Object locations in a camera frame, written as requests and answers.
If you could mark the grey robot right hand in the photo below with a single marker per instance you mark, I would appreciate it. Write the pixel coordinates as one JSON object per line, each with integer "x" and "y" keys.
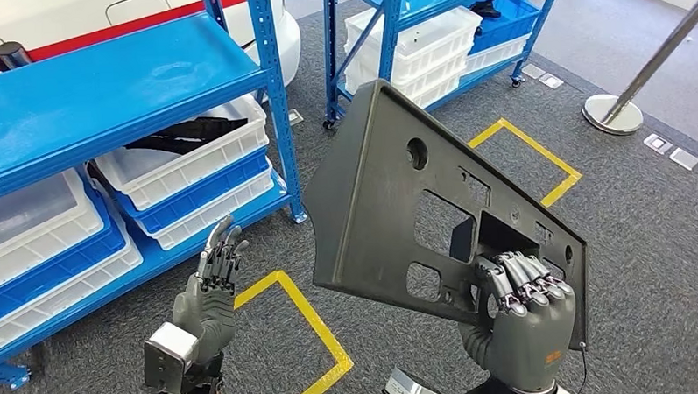
{"x": 534, "y": 346}

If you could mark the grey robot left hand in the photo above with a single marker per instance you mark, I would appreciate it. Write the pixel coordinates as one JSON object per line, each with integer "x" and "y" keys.
{"x": 208, "y": 322}

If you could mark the black plastic plate part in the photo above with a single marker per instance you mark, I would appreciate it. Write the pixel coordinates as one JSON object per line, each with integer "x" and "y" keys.
{"x": 372, "y": 189}

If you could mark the black part in bin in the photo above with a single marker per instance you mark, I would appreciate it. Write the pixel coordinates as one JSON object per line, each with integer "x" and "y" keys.
{"x": 196, "y": 131}

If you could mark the blue metal shelf rack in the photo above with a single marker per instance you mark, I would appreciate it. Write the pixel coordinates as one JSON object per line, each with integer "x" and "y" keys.
{"x": 118, "y": 82}
{"x": 389, "y": 32}

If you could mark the yellow floor tape square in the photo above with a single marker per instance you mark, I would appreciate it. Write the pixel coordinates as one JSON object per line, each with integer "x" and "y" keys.
{"x": 563, "y": 174}

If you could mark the floor socket plate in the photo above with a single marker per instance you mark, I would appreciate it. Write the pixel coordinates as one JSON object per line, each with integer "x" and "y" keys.
{"x": 295, "y": 117}
{"x": 533, "y": 71}
{"x": 551, "y": 80}
{"x": 685, "y": 159}
{"x": 658, "y": 143}

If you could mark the white car with red stripe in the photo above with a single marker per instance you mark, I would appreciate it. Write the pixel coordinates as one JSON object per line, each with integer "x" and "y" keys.
{"x": 58, "y": 20}

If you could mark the small black item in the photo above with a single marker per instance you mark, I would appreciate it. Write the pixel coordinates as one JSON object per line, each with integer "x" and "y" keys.
{"x": 484, "y": 8}

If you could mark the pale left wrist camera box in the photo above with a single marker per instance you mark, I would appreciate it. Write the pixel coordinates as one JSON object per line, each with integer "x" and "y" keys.
{"x": 168, "y": 353}

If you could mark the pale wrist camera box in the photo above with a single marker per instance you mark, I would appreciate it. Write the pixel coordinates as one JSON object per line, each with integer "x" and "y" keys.
{"x": 168, "y": 353}
{"x": 408, "y": 391}

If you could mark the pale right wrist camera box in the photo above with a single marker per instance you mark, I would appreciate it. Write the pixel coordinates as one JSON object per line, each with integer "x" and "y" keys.
{"x": 408, "y": 391}

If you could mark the silver stanchion post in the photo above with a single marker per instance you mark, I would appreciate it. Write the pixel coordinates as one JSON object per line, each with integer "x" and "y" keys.
{"x": 613, "y": 114}

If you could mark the black cylinder post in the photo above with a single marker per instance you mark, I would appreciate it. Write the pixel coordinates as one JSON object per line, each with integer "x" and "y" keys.
{"x": 7, "y": 57}

